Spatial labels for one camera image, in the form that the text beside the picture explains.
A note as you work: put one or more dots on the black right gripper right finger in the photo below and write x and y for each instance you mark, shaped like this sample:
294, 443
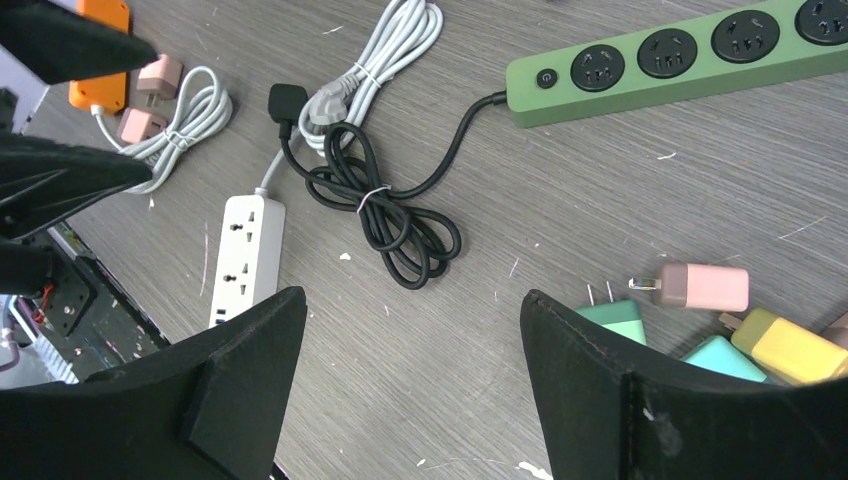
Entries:
611, 408

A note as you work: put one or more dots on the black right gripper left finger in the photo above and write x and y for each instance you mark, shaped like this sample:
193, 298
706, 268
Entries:
208, 407

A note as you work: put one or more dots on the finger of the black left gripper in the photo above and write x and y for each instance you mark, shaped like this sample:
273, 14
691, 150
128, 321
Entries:
44, 182
58, 45

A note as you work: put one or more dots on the light green plug adapter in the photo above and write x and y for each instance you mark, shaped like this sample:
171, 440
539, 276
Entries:
620, 316

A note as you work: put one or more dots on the pink plug adapter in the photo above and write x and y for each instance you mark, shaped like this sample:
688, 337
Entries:
138, 125
160, 80
697, 286

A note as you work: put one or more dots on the teal plug adapter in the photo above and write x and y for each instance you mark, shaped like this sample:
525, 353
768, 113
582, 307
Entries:
717, 354

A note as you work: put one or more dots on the white power strip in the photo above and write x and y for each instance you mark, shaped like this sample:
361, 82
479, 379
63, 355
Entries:
248, 262

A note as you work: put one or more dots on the yellow plug adapter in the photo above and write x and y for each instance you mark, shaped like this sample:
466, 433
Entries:
785, 349

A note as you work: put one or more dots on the dark green power strip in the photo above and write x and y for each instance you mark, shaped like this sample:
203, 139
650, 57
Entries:
767, 43

